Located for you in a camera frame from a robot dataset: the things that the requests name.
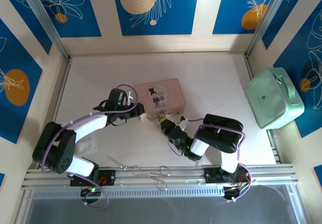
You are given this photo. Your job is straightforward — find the pink tin box with cartoon couple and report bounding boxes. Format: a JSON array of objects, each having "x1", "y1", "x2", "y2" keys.
[{"x1": 133, "y1": 78, "x2": 187, "y2": 122}]

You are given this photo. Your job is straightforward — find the silver metal forceps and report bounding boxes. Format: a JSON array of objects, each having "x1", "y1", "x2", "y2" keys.
[{"x1": 130, "y1": 170, "x2": 169, "y2": 191}]

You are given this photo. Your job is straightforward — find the silver scissors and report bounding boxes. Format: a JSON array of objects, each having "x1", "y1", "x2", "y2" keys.
[{"x1": 107, "y1": 155, "x2": 172, "y2": 178}]

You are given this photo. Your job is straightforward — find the clear plastic bag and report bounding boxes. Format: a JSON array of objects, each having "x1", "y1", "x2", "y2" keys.
[{"x1": 74, "y1": 131, "x2": 98, "y2": 152}]

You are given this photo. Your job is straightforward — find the mint green zip bag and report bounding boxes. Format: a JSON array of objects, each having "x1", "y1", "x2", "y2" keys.
[{"x1": 245, "y1": 67, "x2": 305, "y2": 130}]

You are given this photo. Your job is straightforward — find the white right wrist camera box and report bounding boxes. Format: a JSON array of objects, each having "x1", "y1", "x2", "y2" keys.
[{"x1": 176, "y1": 116, "x2": 189, "y2": 131}]

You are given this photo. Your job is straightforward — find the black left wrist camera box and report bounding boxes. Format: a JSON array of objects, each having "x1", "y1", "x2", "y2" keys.
[{"x1": 107, "y1": 88, "x2": 128, "y2": 109}]

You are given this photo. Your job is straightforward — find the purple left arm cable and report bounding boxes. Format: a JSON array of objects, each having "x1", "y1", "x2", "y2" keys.
[{"x1": 40, "y1": 83, "x2": 139, "y2": 210}]

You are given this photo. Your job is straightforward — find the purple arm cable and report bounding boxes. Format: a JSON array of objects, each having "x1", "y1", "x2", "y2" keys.
[
  {"x1": 187, "y1": 117, "x2": 253, "y2": 202},
  {"x1": 40, "y1": 83, "x2": 139, "y2": 210}
]

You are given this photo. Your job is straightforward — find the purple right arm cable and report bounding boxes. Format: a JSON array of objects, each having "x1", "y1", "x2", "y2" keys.
[{"x1": 187, "y1": 117, "x2": 253, "y2": 202}]

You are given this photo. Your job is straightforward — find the aluminium frame rail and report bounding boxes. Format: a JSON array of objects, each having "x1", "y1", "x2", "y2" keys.
[{"x1": 21, "y1": 164, "x2": 300, "y2": 192}]

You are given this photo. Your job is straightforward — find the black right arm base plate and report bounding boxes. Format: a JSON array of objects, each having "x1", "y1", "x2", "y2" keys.
[{"x1": 204, "y1": 167, "x2": 253, "y2": 185}]

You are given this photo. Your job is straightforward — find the slotted grey cable duct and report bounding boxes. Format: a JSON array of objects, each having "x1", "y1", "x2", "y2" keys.
[{"x1": 29, "y1": 185, "x2": 295, "y2": 200}]

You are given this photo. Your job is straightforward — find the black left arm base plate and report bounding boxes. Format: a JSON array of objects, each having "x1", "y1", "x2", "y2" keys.
[{"x1": 68, "y1": 169, "x2": 117, "y2": 187}]

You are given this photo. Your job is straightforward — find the aluminium corner post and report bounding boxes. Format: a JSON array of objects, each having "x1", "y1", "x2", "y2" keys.
[
  {"x1": 18, "y1": 0, "x2": 72, "y2": 61},
  {"x1": 244, "y1": 0, "x2": 290, "y2": 59}
]

